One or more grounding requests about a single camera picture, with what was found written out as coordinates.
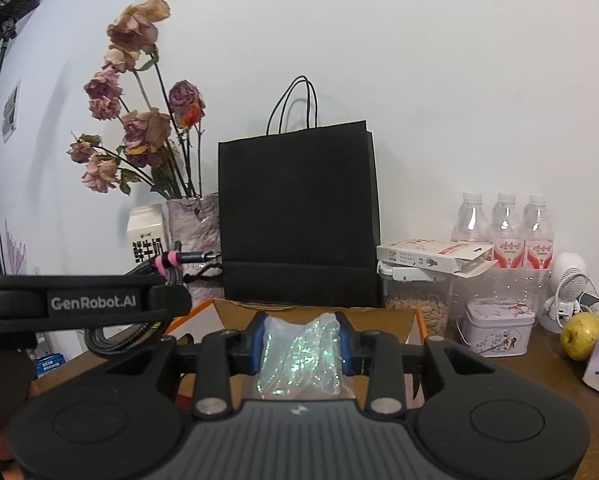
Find iridescent white bag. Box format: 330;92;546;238
253;313;355;401

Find black braided cable coil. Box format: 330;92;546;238
84;239;225;360

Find red cardboard box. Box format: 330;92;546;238
164;297;429;410

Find blue white package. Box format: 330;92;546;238
34;352;65;378

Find clear snack container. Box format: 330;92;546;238
377;261;453;336

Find white floral tin box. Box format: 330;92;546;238
457;298;536;358

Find white flat carton box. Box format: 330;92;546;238
377;238;497;278

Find purple textured vase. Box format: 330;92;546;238
166;193;224;306

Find milk carton white green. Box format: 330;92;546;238
127;204;170;264

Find black paper shopping bag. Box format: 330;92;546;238
218;76;381;308

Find water bottle left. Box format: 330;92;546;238
451;192;488;243

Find water bottle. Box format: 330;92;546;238
488;192;524;269
522;194;554;270
451;192;488;243

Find water bottle middle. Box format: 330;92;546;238
488;192;524;269

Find water bottle right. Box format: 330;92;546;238
522;194;554;270

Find green yellow apple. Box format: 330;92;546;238
560;312;599;361

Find small white fan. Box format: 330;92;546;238
539;252;588;334

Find dried pink roses bouquet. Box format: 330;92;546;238
68;0;206;200

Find white charging cables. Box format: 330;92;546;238
553;274;599;326

